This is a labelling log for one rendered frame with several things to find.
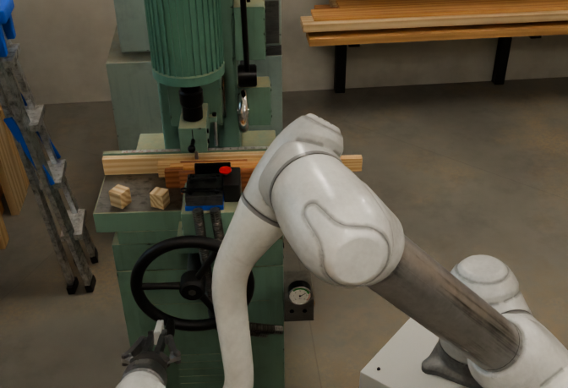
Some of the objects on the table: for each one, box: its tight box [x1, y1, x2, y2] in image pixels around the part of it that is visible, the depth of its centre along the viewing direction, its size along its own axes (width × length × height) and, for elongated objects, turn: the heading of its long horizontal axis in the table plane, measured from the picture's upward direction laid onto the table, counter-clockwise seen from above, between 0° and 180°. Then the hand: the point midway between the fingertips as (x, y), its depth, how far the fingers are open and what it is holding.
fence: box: [103, 149, 267, 156], centre depth 190 cm, size 60×2×6 cm, turn 93°
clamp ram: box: [194, 162, 231, 176], centre depth 175 cm, size 9×8×9 cm
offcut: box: [150, 187, 170, 210], centre depth 176 cm, size 3×4×4 cm
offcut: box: [109, 184, 132, 209], centre depth 176 cm, size 4×4×4 cm
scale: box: [122, 146, 269, 153], centre depth 189 cm, size 50×1×1 cm, turn 93°
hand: (159, 331), depth 163 cm, fingers closed
